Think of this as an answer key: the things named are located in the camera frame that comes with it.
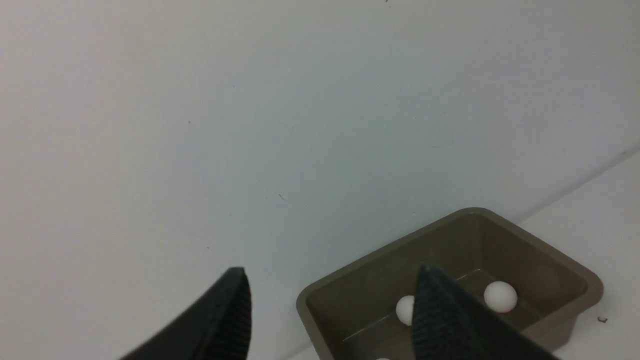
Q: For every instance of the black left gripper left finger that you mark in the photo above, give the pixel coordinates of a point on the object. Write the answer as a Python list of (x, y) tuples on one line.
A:
[(217, 326)]

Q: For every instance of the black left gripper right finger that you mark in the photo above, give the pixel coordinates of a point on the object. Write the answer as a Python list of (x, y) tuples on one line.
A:
[(450, 324)]

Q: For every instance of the taupe plastic storage bin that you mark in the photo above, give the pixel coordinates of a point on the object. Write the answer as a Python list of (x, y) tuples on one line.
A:
[(473, 262)]

